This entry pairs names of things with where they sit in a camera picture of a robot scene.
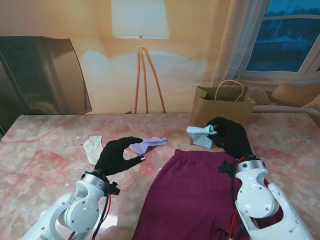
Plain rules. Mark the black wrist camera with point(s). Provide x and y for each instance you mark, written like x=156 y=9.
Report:
x=113 y=188
x=225 y=167

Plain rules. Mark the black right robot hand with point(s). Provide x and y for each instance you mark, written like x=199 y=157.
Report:
x=233 y=140

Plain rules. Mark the cream white sock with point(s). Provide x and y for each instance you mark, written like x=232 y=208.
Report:
x=93 y=150

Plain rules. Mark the knitted beige pillow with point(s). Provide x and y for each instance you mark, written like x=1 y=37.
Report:
x=260 y=96

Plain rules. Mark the kraft paper bag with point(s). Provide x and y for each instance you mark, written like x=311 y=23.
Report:
x=225 y=110

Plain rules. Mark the maroon shorts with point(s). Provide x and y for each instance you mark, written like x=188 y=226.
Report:
x=187 y=200

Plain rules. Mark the sheer beige curtain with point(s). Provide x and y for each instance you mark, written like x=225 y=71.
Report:
x=235 y=37

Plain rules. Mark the light blue sock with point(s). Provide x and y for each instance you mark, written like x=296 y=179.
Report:
x=200 y=137

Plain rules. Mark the lavender sock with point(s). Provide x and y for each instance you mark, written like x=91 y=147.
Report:
x=150 y=143

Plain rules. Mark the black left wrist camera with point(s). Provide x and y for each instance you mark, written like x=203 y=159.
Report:
x=113 y=188

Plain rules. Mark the white framed window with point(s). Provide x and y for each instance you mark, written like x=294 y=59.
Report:
x=282 y=42

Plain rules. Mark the beige sofa frame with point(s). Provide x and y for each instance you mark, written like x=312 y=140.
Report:
x=280 y=108

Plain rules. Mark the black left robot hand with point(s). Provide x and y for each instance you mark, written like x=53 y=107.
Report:
x=111 y=160

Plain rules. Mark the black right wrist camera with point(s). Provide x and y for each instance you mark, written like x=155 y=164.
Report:
x=225 y=167

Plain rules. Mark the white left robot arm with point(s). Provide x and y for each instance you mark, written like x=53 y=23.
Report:
x=80 y=215

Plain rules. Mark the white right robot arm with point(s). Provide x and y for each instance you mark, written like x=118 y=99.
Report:
x=255 y=197

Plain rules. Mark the smooth beige cushion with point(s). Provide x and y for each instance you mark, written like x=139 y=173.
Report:
x=292 y=93

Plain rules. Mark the white shade tripod floor lamp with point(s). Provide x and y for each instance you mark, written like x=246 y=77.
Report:
x=140 y=20

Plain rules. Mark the dark framed mirror panel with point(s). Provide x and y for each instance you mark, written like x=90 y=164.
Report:
x=37 y=75

